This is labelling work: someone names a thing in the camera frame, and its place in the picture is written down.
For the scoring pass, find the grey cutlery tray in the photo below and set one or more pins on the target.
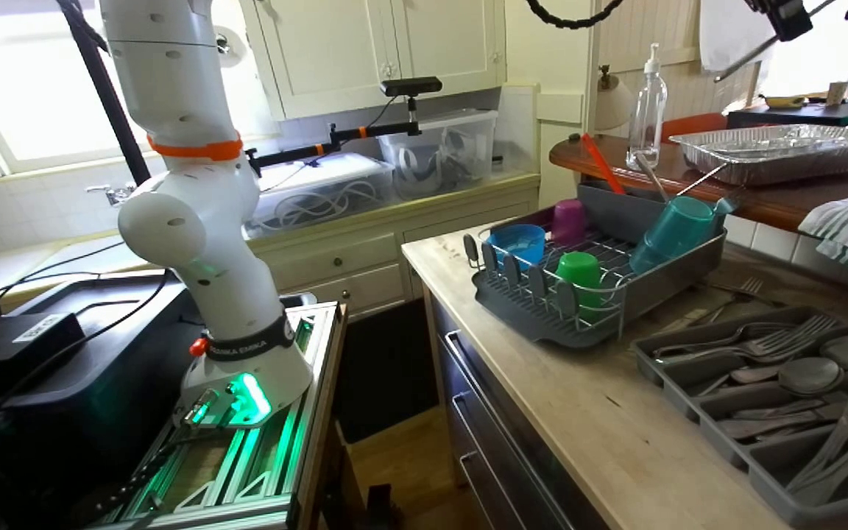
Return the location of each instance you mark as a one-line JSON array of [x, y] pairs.
[[794, 450]]

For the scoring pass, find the aluminium foil tray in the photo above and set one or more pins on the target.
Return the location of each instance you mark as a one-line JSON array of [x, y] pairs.
[[754, 157]]

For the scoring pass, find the clear plastic storage bin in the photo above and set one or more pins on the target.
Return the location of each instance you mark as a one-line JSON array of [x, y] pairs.
[[442, 157]]

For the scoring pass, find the green plastic cup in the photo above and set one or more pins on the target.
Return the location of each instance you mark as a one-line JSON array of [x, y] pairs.
[[585, 271]]

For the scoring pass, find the black printer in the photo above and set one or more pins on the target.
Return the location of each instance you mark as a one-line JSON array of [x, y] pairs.
[[90, 372]]

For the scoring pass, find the magenta plastic cup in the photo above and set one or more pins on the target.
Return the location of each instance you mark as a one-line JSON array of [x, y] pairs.
[[569, 223]]

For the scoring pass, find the clear spray bottle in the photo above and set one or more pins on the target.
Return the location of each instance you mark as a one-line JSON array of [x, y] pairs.
[[648, 115]]

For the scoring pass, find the teal plastic cup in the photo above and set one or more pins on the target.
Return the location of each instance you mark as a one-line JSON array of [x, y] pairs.
[[681, 229]]

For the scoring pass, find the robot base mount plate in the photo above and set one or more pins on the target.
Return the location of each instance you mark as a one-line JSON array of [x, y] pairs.
[[245, 478]]

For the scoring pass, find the blue plastic bowl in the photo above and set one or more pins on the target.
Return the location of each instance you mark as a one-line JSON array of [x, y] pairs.
[[525, 242]]

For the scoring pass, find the orange handled utensil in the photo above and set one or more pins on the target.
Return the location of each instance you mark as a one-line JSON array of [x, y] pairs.
[[603, 167]]

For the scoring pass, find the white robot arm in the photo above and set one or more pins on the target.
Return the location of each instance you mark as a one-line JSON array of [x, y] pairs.
[[190, 215]]

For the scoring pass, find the grey dish drying rack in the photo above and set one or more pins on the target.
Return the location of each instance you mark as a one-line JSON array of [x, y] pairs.
[[542, 308]]

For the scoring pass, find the large silver spoon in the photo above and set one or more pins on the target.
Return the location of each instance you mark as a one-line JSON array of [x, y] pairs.
[[794, 379]]

